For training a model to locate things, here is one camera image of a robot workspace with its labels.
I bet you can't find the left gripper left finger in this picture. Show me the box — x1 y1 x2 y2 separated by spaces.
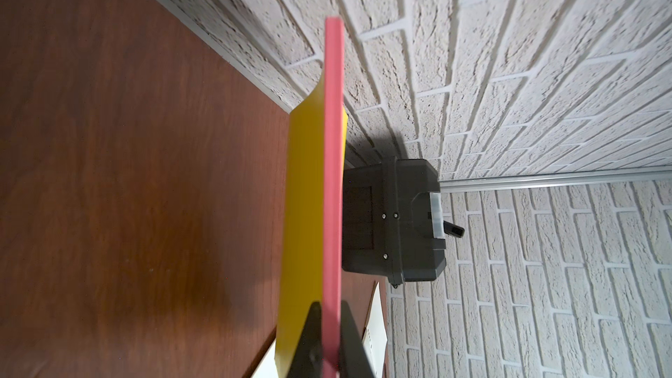
286 302 324 378

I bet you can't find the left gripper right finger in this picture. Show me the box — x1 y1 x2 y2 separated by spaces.
338 300 375 378

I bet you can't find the notebook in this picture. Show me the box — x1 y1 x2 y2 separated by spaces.
362 282 388 378
275 17 348 377

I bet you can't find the black plastic toolbox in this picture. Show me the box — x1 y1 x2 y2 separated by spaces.
342 157 465 287

